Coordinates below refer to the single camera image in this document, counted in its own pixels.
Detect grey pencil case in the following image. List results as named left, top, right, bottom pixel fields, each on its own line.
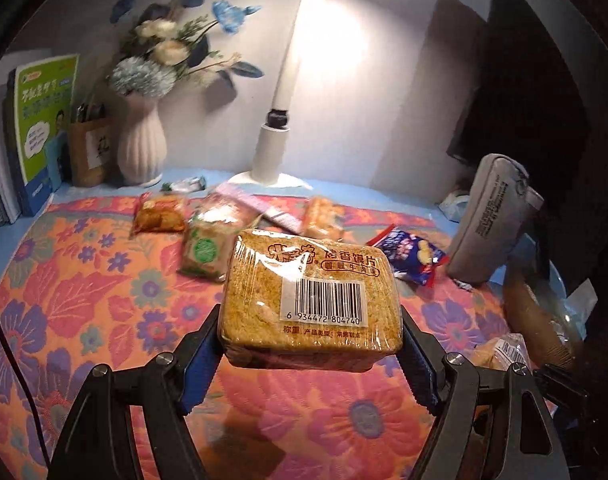
left=446, top=154, right=545, bottom=283

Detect green cover book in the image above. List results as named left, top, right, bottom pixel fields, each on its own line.
left=11, top=54, right=80, bottom=216

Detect clear golden pastry packet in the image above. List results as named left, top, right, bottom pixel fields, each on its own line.
left=301, top=196, right=347, bottom=241

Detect white desk lamp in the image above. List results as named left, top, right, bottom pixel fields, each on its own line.
left=229, top=0, right=419, bottom=188

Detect orange snack packet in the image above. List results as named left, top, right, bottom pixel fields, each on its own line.
left=130, top=192, right=189, bottom=238

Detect clear bread packet white label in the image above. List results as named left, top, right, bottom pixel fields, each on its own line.
left=471, top=336, right=533, bottom=372

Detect brown rice cracker packet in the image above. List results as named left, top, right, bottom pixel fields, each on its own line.
left=219, top=229, right=405, bottom=373

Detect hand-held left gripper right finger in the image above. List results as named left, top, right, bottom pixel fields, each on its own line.
left=399, top=305, right=572, bottom=480

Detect white ribbed vase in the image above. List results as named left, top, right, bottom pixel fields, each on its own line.
left=116, top=91, right=167, bottom=186

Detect black cable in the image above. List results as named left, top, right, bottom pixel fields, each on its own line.
left=0, top=270, right=52, bottom=480

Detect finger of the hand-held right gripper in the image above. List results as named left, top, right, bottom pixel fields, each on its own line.
left=531, top=364, right=602, bottom=461

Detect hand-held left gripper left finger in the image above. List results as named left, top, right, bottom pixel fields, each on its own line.
left=48, top=304, right=225, bottom=480

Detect green label bread packet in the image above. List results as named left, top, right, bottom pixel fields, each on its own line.
left=178, top=195, right=262, bottom=283

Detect white tape roll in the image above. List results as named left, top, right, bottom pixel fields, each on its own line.
left=439, top=187, right=477, bottom=223

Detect blue snack packet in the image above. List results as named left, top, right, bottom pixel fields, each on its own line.
left=366, top=225, right=451, bottom=287

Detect pink sachet strip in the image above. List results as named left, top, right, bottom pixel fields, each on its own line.
left=216, top=182, right=305, bottom=233

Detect dark monitor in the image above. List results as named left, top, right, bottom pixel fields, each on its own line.
left=446, top=0, right=592, bottom=181

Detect blue and white artificial flowers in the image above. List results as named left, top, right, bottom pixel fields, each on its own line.
left=104, top=0, right=265, bottom=111

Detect floral woven mat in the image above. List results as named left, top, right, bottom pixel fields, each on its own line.
left=0, top=192, right=564, bottom=480

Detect green and white wrapper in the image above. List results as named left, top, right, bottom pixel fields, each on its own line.
left=161, top=176, right=207, bottom=193

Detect brown paper pen holder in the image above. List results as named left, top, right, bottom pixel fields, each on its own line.
left=68, top=102, right=116, bottom=187

